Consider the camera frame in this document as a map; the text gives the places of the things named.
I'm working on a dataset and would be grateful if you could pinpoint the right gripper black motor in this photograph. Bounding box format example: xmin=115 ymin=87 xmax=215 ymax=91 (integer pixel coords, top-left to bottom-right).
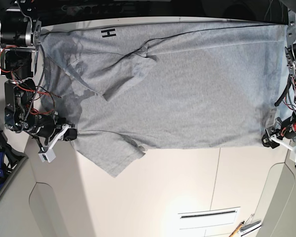
xmin=32 ymin=115 xmax=77 ymax=151

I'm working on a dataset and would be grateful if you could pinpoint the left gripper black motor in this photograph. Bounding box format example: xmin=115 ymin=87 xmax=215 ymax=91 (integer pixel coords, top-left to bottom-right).
xmin=261 ymin=116 xmax=296 ymax=149

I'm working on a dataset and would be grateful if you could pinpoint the grey T-shirt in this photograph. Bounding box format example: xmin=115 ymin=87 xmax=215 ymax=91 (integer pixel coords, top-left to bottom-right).
xmin=40 ymin=22 xmax=287 ymax=177

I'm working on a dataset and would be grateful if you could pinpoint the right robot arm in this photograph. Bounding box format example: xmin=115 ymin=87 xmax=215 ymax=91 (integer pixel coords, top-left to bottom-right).
xmin=0 ymin=0 xmax=77 ymax=151

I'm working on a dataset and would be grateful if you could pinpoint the silver binder clip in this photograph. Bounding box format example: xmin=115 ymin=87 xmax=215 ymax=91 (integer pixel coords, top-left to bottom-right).
xmin=238 ymin=214 xmax=262 ymax=237

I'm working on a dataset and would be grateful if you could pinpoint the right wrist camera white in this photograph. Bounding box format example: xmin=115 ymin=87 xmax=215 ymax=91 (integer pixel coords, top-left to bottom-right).
xmin=38 ymin=150 xmax=56 ymax=163

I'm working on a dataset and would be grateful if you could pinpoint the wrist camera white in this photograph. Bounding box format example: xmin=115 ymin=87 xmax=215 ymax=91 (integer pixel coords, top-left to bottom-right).
xmin=289 ymin=148 xmax=296 ymax=163
xmin=38 ymin=150 xmax=56 ymax=163

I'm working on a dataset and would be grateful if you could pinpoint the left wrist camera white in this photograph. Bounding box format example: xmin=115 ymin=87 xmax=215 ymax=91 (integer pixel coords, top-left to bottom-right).
xmin=289 ymin=148 xmax=296 ymax=163

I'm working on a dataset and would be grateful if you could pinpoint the white cable grommet plate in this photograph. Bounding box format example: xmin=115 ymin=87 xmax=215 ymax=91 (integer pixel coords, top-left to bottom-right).
xmin=178 ymin=207 xmax=241 ymax=230

